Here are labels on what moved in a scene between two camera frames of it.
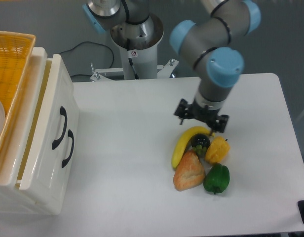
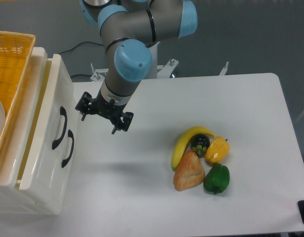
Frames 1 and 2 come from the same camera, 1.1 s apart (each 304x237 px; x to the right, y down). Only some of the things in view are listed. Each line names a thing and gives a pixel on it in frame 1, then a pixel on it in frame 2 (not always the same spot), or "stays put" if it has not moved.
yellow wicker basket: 13,52 stays put
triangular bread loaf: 189,172 stays put
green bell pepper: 217,178 stays put
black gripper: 217,123 to 103,106
